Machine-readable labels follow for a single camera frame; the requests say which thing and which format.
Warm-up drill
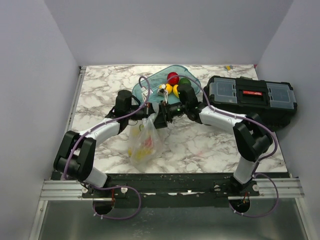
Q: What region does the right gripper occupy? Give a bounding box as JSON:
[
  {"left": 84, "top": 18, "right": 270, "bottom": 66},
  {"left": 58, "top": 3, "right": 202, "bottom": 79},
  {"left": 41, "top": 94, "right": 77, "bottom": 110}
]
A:
[{"left": 150, "top": 101, "right": 189, "bottom": 130}]

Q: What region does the red fake apple front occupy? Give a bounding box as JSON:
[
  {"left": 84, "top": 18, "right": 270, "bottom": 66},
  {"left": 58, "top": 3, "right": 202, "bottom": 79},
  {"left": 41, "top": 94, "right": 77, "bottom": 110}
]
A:
[{"left": 143, "top": 136, "right": 153, "bottom": 149}]

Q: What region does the red fake apple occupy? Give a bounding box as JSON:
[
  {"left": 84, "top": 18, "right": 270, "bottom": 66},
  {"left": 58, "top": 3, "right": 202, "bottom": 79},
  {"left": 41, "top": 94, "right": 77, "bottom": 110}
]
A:
[
  {"left": 167, "top": 72, "right": 180, "bottom": 86},
  {"left": 143, "top": 136, "right": 153, "bottom": 149}
]

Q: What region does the clear plastic lemon-print bag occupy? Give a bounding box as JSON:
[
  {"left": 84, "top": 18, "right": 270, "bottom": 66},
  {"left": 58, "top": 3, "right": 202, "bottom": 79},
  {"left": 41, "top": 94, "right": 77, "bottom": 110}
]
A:
[{"left": 127, "top": 113, "right": 164, "bottom": 173}]

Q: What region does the teal plastic container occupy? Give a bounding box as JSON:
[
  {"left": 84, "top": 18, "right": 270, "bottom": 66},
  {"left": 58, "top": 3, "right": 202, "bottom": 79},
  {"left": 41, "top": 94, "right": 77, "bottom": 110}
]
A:
[{"left": 132, "top": 65, "right": 201, "bottom": 103}]

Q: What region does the yellow-green fake starfruit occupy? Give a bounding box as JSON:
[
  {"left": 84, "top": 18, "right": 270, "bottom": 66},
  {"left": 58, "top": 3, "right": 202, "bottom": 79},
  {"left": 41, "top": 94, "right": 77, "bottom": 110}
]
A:
[{"left": 127, "top": 147, "right": 151, "bottom": 162}]

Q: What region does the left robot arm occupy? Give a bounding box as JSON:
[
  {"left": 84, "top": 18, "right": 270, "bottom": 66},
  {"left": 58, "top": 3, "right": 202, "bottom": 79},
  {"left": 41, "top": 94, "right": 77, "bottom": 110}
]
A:
[{"left": 53, "top": 90, "right": 160, "bottom": 198}]

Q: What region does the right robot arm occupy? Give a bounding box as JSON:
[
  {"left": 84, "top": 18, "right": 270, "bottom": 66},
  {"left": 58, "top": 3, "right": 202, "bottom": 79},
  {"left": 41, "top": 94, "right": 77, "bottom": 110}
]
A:
[{"left": 152, "top": 84, "right": 274, "bottom": 196}]

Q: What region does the yellow fake lemon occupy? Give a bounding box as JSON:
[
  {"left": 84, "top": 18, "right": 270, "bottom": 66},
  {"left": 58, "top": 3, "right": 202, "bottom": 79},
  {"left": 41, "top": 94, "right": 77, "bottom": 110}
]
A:
[{"left": 164, "top": 83, "right": 173, "bottom": 94}]

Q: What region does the yellow fake mango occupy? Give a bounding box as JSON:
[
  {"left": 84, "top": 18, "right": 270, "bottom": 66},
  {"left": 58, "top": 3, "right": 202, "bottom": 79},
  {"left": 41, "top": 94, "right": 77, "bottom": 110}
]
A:
[{"left": 172, "top": 84, "right": 179, "bottom": 98}]

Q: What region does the red fake apple back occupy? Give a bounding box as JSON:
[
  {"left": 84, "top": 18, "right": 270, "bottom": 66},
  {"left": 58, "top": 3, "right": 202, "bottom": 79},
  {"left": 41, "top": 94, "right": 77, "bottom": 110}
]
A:
[{"left": 167, "top": 72, "right": 180, "bottom": 86}]

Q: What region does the green fake lime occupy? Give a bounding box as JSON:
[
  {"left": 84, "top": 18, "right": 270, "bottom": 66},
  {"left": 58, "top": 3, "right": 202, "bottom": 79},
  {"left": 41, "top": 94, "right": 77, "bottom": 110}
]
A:
[{"left": 178, "top": 77, "right": 192, "bottom": 86}]

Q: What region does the black toolbox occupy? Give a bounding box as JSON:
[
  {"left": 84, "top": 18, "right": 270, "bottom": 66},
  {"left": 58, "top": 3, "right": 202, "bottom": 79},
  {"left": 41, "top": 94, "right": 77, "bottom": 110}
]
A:
[{"left": 203, "top": 75, "right": 298, "bottom": 132}]

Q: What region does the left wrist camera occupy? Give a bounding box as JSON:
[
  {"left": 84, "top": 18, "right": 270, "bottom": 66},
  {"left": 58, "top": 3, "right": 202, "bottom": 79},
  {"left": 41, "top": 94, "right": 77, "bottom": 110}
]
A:
[{"left": 140, "top": 86, "right": 154, "bottom": 102}]

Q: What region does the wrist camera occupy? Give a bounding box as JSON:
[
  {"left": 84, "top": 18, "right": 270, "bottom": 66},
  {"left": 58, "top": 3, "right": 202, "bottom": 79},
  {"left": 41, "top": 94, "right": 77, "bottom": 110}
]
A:
[
  {"left": 157, "top": 84, "right": 169, "bottom": 103},
  {"left": 140, "top": 86, "right": 154, "bottom": 102}
]

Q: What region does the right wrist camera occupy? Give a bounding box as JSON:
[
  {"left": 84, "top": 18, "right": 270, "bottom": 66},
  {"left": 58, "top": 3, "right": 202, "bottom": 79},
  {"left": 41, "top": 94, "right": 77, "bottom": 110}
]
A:
[{"left": 157, "top": 84, "right": 169, "bottom": 103}]

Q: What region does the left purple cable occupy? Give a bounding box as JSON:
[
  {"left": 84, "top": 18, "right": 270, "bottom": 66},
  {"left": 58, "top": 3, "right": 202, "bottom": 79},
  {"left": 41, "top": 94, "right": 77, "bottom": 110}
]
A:
[{"left": 62, "top": 75, "right": 152, "bottom": 221}]

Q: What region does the purple cable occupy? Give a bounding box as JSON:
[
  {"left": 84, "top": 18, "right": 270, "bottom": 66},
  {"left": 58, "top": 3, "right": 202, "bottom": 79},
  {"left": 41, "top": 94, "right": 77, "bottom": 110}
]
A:
[
  {"left": 164, "top": 74, "right": 280, "bottom": 218},
  {"left": 62, "top": 75, "right": 152, "bottom": 221}
]

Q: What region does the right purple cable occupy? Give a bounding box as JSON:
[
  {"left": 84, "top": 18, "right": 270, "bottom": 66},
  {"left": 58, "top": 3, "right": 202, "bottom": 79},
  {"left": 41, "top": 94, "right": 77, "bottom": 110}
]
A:
[{"left": 164, "top": 74, "right": 280, "bottom": 218}]

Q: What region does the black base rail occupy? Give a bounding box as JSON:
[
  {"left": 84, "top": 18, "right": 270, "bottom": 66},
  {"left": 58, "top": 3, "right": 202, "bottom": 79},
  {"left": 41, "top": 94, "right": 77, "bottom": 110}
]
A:
[{"left": 82, "top": 172, "right": 261, "bottom": 209}]

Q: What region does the aluminium frame rail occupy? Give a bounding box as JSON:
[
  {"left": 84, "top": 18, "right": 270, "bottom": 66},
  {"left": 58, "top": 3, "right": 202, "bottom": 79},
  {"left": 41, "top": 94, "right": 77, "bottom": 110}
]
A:
[{"left": 40, "top": 178, "right": 305, "bottom": 201}]

